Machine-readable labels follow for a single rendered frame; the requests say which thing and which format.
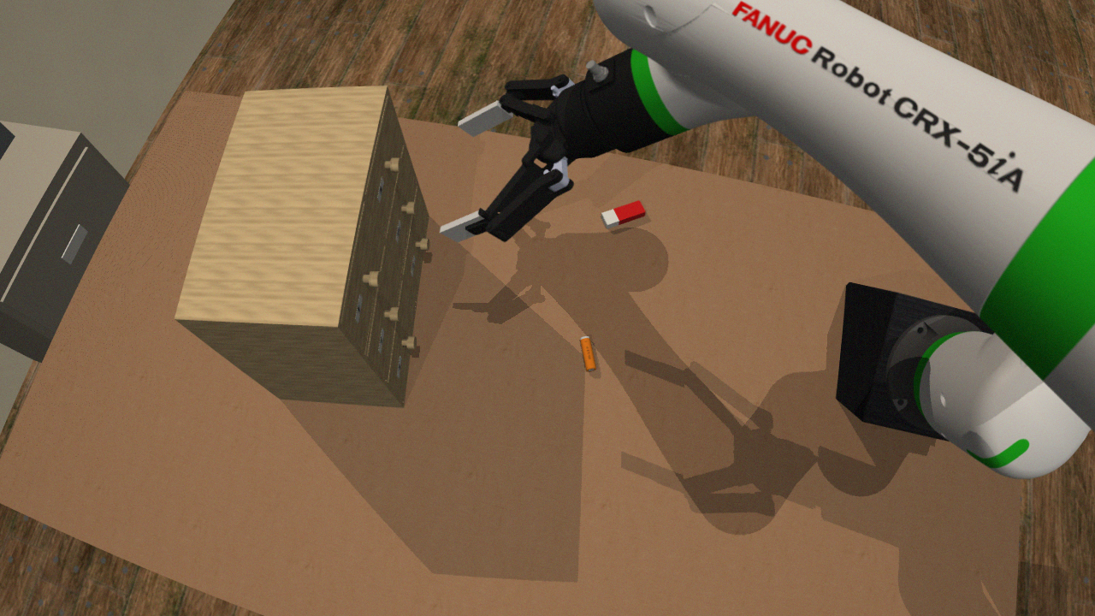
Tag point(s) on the orange aa battery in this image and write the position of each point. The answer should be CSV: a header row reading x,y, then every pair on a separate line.
x,y
588,355

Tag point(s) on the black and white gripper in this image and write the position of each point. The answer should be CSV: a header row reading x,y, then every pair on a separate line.
x,y
578,138

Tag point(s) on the red and white eraser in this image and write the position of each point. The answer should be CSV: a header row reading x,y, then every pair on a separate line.
x,y
623,214

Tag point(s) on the light wooden chest of drawers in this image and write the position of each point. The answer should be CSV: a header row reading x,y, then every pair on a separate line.
x,y
267,279

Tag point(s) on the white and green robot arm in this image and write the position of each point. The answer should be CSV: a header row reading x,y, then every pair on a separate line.
x,y
991,186

